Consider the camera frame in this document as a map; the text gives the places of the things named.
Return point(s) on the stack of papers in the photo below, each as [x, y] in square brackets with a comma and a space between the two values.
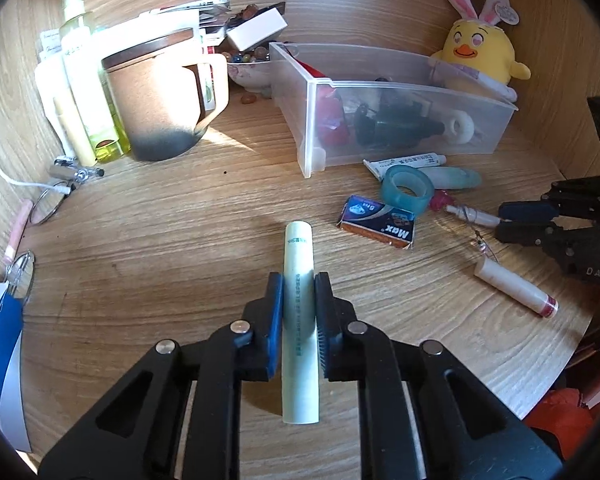
[170, 15]

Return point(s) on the brown hair clip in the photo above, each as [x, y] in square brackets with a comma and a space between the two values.
[250, 12]

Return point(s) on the pale green tube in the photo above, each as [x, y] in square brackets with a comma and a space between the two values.
[300, 250]

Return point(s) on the red foil packet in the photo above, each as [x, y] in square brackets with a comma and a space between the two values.
[330, 110]

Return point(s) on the brown bead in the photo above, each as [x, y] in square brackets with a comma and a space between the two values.
[250, 99]

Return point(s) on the metal clip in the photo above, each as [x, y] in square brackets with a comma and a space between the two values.
[75, 170]

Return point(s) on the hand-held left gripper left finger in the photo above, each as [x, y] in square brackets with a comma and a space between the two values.
[276, 325]

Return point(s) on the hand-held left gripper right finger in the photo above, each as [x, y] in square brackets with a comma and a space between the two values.
[322, 325]

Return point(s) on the white cosmetic tube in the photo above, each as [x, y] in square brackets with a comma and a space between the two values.
[55, 90]

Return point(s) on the small pink trinket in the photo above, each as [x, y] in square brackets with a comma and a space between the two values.
[437, 201]

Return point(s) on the blue and orange box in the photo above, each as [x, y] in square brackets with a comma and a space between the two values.
[377, 222]

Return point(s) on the white ointment tube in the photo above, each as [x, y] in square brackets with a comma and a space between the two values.
[415, 161]

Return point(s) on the teal small bottle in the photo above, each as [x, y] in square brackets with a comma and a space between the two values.
[455, 177]

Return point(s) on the dark green bottle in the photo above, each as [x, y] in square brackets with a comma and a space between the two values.
[395, 122]

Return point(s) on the white rectangular box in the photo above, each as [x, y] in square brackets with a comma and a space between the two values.
[257, 30]

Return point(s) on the bowl of beads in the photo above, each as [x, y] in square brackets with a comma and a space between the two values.
[252, 75]

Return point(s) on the brown mug with lid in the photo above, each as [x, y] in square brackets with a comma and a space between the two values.
[155, 105]

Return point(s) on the teal tape roll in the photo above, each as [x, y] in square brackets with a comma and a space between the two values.
[395, 192]

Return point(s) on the eyeglasses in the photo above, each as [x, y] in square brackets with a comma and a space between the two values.
[45, 207]

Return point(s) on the clear plastic drawer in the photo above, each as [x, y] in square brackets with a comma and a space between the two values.
[395, 150]

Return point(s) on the orange clothing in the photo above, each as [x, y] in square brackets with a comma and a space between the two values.
[565, 412]

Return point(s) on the blue white box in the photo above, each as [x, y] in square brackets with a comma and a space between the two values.
[5, 360]

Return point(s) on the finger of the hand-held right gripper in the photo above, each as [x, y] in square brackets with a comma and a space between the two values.
[525, 210]
[525, 234]

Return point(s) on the yellow chick plush toy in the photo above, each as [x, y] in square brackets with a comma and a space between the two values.
[480, 50]

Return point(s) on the yellow-green spray bottle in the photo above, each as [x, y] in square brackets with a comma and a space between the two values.
[87, 85]

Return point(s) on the white lip balm tube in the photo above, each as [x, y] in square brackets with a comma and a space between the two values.
[515, 287]

